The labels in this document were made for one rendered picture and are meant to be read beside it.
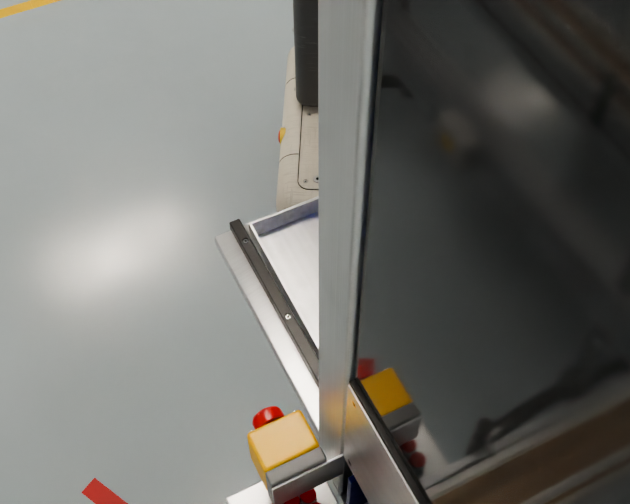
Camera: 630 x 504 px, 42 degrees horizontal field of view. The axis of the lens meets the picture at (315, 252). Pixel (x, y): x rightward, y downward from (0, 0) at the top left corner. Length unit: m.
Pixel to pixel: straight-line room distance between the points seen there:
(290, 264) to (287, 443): 0.39
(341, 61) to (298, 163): 1.71
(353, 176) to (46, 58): 2.57
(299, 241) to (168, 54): 1.77
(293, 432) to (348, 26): 0.60
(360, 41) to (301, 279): 0.82
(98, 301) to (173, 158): 0.55
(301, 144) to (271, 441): 1.39
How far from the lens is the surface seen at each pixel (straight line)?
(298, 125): 2.32
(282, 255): 1.31
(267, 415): 1.03
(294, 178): 2.19
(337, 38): 0.52
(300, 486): 1.01
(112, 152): 2.71
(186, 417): 2.16
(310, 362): 1.19
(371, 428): 0.82
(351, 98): 0.53
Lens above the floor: 1.95
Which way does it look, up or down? 55 degrees down
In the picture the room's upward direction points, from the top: straight up
